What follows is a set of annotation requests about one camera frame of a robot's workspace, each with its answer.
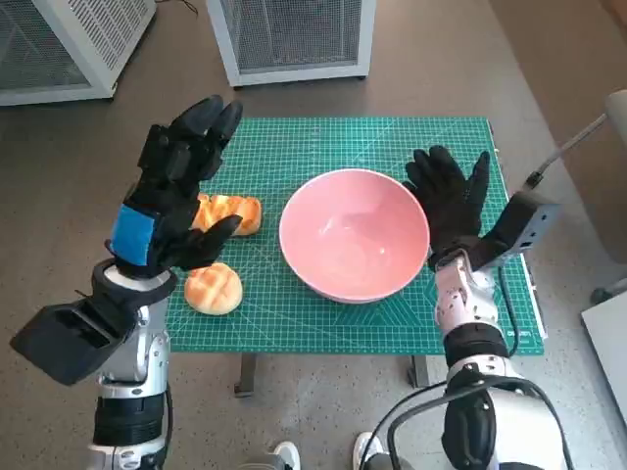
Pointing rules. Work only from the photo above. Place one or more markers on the white shoe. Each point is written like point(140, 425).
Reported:
point(366, 450)
point(288, 455)

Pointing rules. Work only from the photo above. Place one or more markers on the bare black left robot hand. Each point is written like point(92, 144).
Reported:
point(171, 186)

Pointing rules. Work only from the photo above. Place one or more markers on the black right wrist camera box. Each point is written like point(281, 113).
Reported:
point(526, 220)

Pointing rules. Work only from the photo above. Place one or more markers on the grey table leg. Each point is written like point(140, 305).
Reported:
point(419, 369)
point(246, 374)

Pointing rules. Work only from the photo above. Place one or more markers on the round toy bread bun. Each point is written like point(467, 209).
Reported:
point(213, 289)

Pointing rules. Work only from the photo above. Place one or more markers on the white board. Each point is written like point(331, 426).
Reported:
point(610, 343)

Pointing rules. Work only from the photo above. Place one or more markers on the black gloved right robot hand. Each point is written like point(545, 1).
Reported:
point(450, 205)

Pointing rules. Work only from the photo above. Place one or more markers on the long toy bread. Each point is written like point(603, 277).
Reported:
point(240, 210)

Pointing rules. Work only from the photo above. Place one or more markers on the white mesh cabinet perforated side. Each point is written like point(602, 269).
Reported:
point(98, 29)

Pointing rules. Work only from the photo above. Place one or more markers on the pink bowl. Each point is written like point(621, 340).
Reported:
point(352, 235)

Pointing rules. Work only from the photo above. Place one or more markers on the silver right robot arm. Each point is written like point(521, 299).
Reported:
point(465, 303)

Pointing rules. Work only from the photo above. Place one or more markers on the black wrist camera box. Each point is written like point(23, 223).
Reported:
point(526, 220)
point(54, 338)

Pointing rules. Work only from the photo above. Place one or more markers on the grey office chair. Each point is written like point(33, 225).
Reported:
point(618, 147)

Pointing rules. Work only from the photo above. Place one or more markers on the green cutting mat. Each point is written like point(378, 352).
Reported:
point(303, 137)

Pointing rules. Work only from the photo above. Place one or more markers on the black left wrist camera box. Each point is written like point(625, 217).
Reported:
point(54, 338)

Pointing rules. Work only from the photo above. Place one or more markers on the white mesh cabinet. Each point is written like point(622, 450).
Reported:
point(294, 34)

